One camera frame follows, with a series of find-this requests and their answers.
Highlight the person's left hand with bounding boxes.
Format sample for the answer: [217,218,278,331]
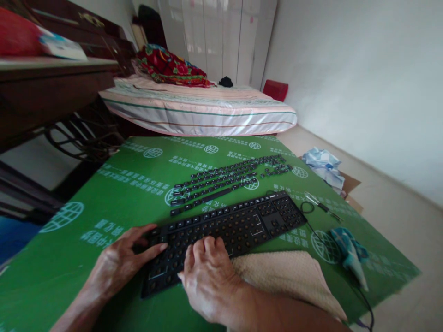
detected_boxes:
[92,224,169,300]

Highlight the person's right hand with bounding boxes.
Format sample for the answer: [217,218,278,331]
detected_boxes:
[177,237,251,326]

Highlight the person's left thumb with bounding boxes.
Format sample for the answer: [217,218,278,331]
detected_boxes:
[135,243,169,261]

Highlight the person's right ring finger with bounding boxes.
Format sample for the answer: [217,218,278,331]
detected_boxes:
[214,237,230,261]

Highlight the person's right index finger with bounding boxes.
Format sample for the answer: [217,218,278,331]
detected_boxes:
[184,240,202,269]

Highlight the person's right middle finger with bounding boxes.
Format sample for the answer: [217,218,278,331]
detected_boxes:
[202,237,216,261]

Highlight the person's left index finger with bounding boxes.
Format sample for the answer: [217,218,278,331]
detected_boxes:
[119,224,159,245]

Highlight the black keyboard frame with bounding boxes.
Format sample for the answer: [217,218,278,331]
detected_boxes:
[140,190,309,300]

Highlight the green printed table mat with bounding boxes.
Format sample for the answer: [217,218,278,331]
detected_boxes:
[0,135,423,332]

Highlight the rows of loose black keycaps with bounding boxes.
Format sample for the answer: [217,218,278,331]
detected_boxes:
[169,154,294,218]

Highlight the beige towel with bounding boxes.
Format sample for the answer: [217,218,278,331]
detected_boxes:
[229,250,349,323]

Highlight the metal keycap puller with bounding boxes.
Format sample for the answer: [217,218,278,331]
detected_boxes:
[304,191,344,223]

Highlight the blue object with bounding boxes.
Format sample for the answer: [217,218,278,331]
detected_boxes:
[0,213,43,267]

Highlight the crumpled blue white plastic bags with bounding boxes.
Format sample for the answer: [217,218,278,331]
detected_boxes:
[301,146,347,191]

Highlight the blue and white cloth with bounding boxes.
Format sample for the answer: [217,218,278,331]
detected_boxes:
[329,226,371,292]

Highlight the striped mattress bed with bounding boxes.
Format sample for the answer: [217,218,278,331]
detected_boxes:
[98,75,298,137]

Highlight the cardboard box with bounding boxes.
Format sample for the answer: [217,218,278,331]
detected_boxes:
[298,155,365,216]

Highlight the dark wooden sewing table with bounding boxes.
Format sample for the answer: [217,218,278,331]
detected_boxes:
[0,0,138,222]

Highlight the red plastic stool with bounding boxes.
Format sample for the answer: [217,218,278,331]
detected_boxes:
[263,79,289,103]

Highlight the red floral blanket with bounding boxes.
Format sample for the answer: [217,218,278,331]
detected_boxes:
[133,42,210,89]

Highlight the blue and white box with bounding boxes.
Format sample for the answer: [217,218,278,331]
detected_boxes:
[37,28,88,61]

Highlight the white wardrobe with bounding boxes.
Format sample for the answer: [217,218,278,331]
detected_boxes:
[157,0,278,91]

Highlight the red bag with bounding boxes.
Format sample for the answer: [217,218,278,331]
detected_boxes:
[0,6,45,58]

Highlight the black keyboard cable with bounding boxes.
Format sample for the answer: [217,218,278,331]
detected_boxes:
[299,201,376,332]

